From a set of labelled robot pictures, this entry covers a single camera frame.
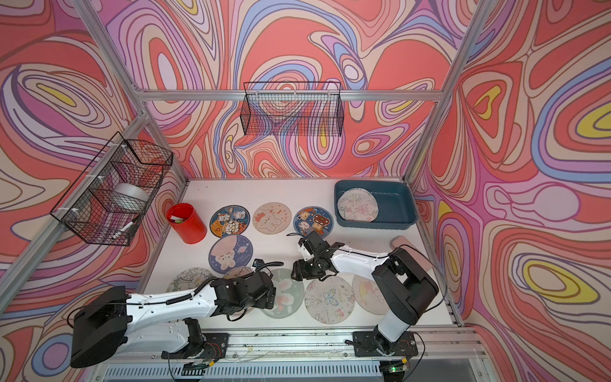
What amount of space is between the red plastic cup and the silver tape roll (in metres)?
0.17

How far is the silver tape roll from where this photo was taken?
0.70 m

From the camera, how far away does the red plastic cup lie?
91cm
